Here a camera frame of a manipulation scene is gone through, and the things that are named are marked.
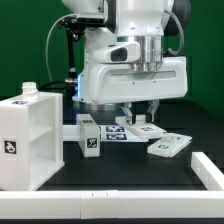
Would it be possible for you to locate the white fence bar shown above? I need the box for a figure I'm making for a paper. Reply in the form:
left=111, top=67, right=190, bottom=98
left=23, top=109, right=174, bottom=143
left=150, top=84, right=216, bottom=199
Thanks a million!
left=191, top=152, right=224, bottom=191
left=0, top=191, right=224, bottom=219

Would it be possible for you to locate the white threaded knob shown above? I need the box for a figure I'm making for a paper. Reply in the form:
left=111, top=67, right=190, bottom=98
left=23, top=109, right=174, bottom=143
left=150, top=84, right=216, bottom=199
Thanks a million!
left=22, top=82, right=38, bottom=100

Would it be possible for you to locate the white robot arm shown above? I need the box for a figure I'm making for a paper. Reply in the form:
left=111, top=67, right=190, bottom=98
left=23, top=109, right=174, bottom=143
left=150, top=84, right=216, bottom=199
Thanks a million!
left=62, top=0, right=191, bottom=124

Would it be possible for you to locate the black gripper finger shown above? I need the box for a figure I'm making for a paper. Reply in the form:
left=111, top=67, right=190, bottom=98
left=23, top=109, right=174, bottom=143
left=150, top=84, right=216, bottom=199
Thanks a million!
left=146, top=100, right=159, bottom=122
left=121, top=103, right=133, bottom=124

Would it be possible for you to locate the grey robot arm cable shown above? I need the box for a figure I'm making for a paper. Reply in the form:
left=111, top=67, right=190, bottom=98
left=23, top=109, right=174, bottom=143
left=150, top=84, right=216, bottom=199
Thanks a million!
left=163, top=9, right=185, bottom=57

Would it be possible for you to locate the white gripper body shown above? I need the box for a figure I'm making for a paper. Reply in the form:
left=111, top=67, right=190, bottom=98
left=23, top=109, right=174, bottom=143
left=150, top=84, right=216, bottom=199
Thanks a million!
left=89, top=57, right=187, bottom=105

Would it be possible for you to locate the white cabinet top block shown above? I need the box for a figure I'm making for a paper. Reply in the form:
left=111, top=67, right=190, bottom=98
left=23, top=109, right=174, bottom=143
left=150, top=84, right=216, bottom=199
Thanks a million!
left=76, top=114, right=100, bottom=157

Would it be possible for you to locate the grey camera cable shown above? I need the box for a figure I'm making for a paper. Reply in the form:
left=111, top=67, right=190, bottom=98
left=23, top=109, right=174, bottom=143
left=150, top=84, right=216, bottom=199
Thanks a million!
left=45, top=13, right=78, bottom=84

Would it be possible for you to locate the short white door panel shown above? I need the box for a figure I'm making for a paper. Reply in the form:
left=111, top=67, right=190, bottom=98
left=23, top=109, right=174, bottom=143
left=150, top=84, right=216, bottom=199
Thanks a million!
left=147, top=133, right=192, bottom=158

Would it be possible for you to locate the long white door panel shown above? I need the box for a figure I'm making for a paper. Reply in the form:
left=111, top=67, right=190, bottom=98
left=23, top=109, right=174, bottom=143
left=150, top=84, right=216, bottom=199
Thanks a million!
left=115, top=115, right=165, bottom=140

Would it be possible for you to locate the white cabinet body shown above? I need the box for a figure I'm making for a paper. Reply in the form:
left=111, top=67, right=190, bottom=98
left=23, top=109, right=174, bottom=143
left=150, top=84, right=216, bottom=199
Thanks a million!
left=0, top=92, right=64, bottom=191

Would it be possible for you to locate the white right fence bar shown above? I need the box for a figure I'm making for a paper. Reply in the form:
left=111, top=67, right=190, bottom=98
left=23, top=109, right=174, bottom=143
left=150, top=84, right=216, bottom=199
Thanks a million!
left=191, top=152, right=224, bottom=191

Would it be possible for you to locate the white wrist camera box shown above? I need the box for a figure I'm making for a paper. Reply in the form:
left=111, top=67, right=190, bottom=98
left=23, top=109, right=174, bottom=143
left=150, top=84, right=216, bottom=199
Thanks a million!
left=93, top=42, right=140, bottom=64

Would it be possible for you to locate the white marker base sheet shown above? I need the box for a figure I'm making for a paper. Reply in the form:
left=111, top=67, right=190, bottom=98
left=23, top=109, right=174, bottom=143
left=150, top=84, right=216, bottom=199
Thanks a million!
left=63, top=125, right=142, bottom=143

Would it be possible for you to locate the white front fence bar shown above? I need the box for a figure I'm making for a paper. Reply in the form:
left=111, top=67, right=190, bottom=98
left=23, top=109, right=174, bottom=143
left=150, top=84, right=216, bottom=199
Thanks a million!
left=0, top=191, right=224, bottom=219

